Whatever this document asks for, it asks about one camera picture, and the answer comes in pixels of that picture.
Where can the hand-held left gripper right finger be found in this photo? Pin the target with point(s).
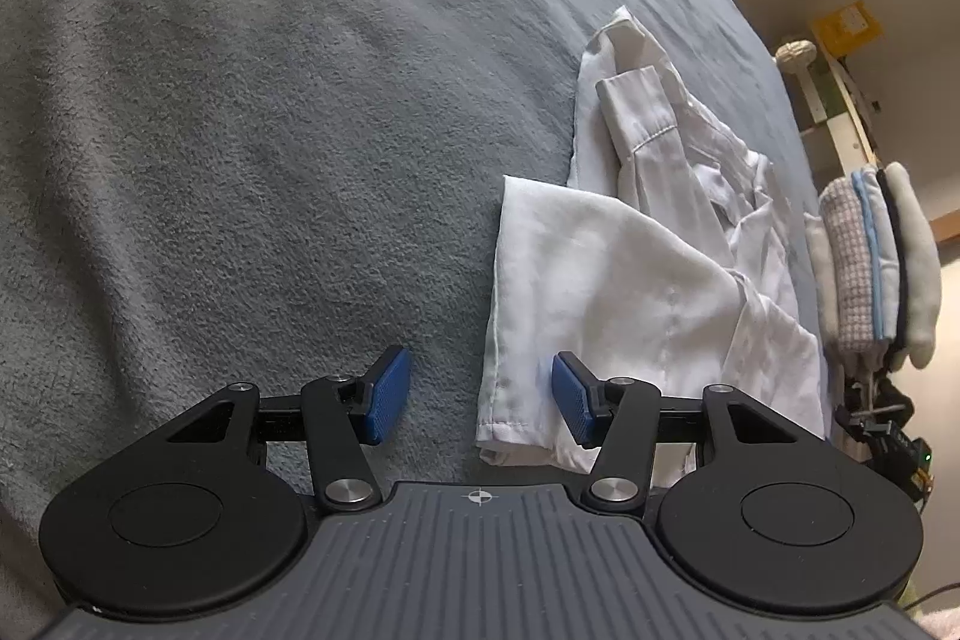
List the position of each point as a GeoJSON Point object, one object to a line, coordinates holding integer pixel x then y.
{"type": "Point", "coordinates": [574, 404]}

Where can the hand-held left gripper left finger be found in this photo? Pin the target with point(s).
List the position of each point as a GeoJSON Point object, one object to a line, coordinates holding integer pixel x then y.
{"type": "Point", "coordinates": [386, 396]}

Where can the white shirt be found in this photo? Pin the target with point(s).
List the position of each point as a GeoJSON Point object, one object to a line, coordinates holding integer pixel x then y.
{"type": "Point", "coordinates": [615, 280]}

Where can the cream folded cloth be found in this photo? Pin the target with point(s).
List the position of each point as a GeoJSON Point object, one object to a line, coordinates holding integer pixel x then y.
{"type": "Point", "coordinates": [821, 280]}

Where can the white folded cloth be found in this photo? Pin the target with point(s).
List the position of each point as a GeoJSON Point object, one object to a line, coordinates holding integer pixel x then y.
{"type": "Point", "coordinates": [919, 265]}

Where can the grey-blue fleece blanket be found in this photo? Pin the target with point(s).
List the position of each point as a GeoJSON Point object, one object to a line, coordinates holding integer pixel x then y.
{"type": "Point", "coordinates": [225, 123]}

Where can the white carved finial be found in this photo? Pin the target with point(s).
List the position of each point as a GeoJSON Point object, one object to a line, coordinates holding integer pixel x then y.
{"type": "Point", "coordinates": [796, 54]}

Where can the yellow box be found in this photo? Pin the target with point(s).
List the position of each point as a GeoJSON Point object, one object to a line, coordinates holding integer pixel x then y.
{"type": "Point", "coordinates": [846, 27]}

